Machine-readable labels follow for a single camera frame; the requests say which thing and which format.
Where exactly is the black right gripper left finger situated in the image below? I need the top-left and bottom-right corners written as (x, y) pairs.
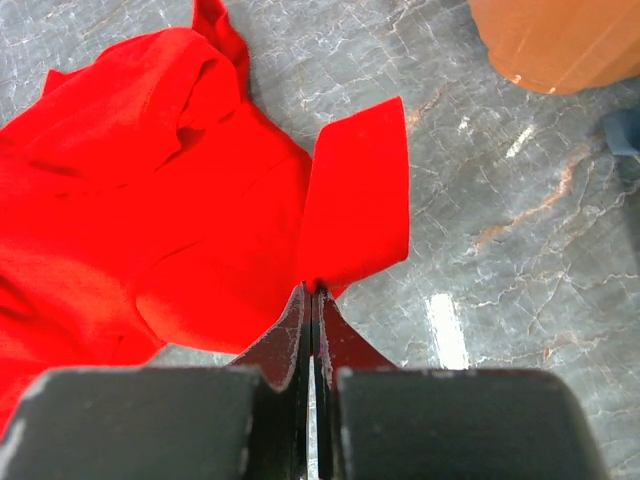
top-left (1, 286), bottom-right (311, 479)

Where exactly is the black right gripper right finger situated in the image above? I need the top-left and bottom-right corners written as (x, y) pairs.
top-left (311, 289), bottom-right (607, 479)

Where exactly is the red t shirt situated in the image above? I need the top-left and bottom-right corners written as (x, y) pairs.
top-left (1, 1), bottom-right (409, 421)

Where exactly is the blue and beige checked pillow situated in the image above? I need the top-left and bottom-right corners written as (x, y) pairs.
top-left (602, 107), bottom-right (640, 157)

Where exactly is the orange plastic laundry basket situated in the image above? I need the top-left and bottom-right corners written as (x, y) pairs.
top-left (468, 0), bottom-right (639, 95)

